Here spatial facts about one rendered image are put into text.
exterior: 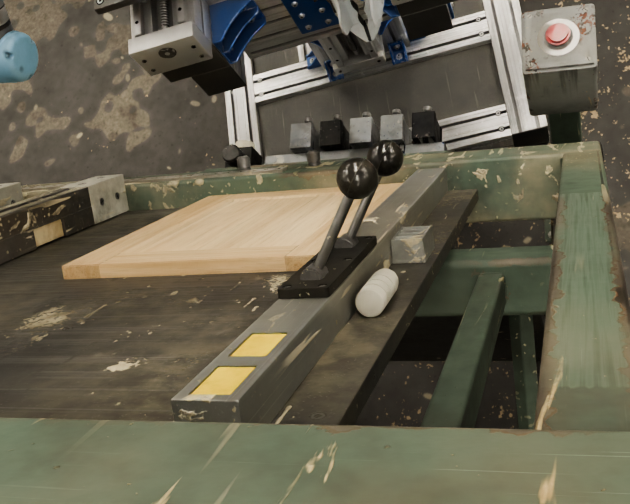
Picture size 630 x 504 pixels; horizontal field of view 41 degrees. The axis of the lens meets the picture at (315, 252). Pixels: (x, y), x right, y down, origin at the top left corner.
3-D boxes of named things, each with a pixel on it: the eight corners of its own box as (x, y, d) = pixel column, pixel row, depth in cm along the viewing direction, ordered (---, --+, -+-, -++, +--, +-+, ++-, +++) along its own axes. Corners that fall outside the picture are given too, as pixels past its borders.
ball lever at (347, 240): (362, 256, 93) (412, 146, 88) (353, 266, 89) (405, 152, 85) (331, 241, 93) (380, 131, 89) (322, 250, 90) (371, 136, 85)
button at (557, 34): (570, 26, 141) (570, 20, 139) (571, 48, 140) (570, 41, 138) (545, 29, 142) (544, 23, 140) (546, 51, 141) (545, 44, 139)
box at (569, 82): (594, 53, 156) (594, 0, 140) (597, 112, 153) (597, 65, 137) (528, 61, 160) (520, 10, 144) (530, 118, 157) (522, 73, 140)
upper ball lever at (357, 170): (333, 289, 82) (388, 165, 77) (322, 301, 78) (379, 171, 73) (298, 271, 82) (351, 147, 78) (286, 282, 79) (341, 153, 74)
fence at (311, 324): (448, 190, 144) (446, 167, 143) (246, 456, 56) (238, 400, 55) (419, 192, 145) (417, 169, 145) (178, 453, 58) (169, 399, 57)
